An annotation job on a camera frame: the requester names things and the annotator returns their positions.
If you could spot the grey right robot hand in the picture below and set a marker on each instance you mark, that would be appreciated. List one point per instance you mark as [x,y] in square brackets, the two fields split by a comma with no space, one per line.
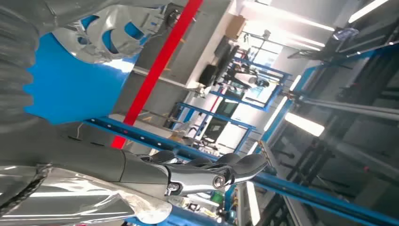
[78,149]

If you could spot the brown cardboard box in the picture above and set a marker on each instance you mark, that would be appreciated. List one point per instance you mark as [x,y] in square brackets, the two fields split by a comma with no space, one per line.
[235,27]

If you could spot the white ceiling light panel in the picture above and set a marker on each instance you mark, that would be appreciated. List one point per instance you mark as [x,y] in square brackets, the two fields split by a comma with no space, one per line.
[304,124]
[367,11]

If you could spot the red barrier belt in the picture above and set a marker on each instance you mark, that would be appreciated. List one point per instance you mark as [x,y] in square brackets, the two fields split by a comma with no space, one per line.
[156,71]

